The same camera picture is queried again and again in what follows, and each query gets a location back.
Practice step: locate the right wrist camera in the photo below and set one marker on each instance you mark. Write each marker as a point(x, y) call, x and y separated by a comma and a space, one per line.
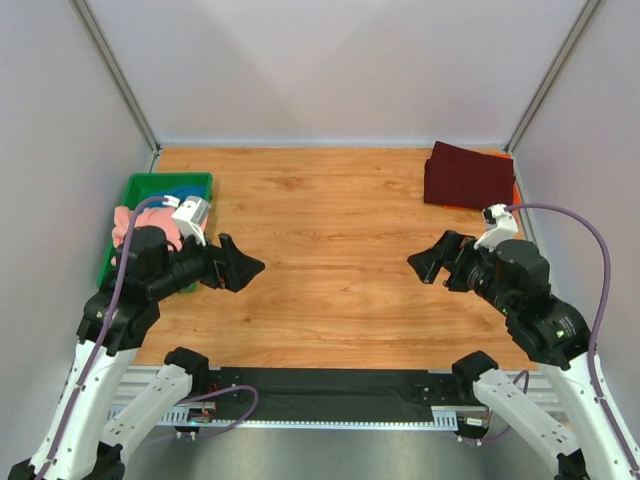
point(500, 226)

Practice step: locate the maroon t shirt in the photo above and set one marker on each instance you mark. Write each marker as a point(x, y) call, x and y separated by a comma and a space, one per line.
point(458, 177)

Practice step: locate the blue t shirt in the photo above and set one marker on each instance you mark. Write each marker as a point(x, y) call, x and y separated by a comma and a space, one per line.
point(183, 192)

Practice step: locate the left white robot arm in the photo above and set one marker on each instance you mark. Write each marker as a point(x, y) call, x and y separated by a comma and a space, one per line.
point(81, 442)

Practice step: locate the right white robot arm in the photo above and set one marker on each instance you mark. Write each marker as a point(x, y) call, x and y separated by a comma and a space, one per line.
point(556, 338)

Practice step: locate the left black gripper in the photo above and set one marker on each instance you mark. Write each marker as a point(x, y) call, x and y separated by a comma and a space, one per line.
point(218, 269)

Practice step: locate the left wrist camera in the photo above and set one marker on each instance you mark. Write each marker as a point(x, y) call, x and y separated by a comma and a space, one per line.
point(189, 216)

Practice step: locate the black base mat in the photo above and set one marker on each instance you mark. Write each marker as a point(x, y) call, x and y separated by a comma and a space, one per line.
point(325, 409)

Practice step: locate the folded orange t shirt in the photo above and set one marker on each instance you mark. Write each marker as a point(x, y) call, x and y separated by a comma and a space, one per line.
point(515, 192)

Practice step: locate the pink t shirt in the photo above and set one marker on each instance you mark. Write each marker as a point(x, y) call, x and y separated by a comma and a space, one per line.
point(160, 217)

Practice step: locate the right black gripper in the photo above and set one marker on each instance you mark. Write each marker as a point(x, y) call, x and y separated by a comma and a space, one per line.
point(454, 265)

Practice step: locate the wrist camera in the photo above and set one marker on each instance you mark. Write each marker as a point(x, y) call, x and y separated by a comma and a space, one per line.
point(189, 216)
point(500, 226)

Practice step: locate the aluminium rail frame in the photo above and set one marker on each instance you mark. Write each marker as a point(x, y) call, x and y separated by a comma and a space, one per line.
point(540, 390)

